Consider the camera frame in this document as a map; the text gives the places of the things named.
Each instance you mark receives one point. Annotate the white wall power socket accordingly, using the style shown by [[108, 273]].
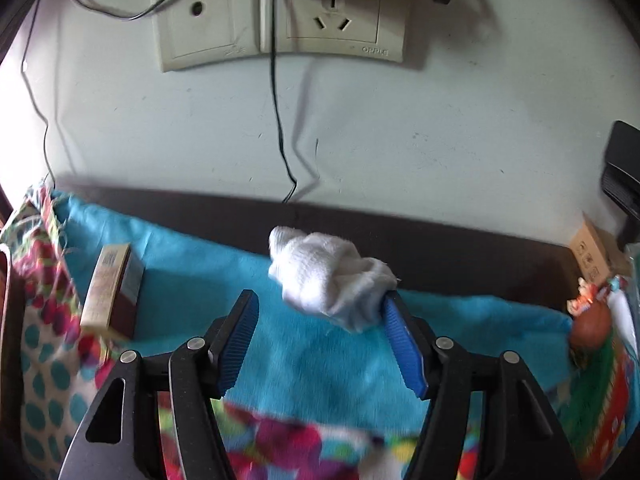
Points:
[[340, 20]]

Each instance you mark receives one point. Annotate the colourful polka dot cloth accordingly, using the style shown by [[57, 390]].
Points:
[[50, 370]]

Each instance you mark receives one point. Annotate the small cardboard box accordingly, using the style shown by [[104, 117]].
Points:
[[595, 255]]

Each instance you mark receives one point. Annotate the small colourful figure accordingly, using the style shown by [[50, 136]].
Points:
[[585, 297]]

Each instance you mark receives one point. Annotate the black device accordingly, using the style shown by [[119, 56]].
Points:
[[622, 170]]

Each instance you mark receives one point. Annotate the green and red package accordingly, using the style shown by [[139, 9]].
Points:
[[600, 410]]

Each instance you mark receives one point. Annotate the turquoise blue cloth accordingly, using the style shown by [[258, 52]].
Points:
[[320, 360]]

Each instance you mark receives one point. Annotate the white sock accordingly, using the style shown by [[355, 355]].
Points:
[[325, 275]]

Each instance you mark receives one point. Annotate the brown egg-shaped object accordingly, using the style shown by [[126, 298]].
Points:
[[592, 329]]

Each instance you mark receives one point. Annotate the brown small carton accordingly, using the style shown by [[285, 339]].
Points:
[[107, 290]]

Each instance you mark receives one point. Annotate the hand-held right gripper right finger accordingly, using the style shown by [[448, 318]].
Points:
[[405, 350]]

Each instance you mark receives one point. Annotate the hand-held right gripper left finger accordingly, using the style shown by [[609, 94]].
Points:
[[240, 345]]

